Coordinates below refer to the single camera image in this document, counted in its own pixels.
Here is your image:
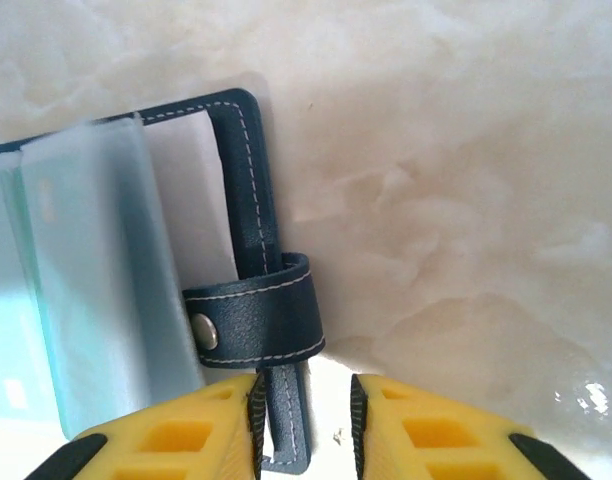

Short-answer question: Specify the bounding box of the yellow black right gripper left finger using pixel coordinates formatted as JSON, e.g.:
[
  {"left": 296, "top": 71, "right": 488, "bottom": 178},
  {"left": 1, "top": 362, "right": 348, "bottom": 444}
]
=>
[{"left": 24, "top": 372, "right": 268, "bottom": 480}]

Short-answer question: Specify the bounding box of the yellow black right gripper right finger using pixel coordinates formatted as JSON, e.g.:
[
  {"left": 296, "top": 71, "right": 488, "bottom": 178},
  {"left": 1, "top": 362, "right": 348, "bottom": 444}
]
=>
[{"left": 349, "top": 373, "right": 593, "bottom": 480}]

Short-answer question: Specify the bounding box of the navy blue card holder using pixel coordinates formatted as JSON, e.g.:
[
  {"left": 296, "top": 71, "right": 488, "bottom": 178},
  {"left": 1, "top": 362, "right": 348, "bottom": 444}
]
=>
[{"left": 0, "top": 88, "right": 327, "bottom": 474}]

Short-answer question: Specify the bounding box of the teal plastic card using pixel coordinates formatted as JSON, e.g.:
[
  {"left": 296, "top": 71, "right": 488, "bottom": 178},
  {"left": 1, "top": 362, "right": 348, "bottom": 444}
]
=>
[{"left": 0, "top": 164, "right": 57, "bottom": 417}]

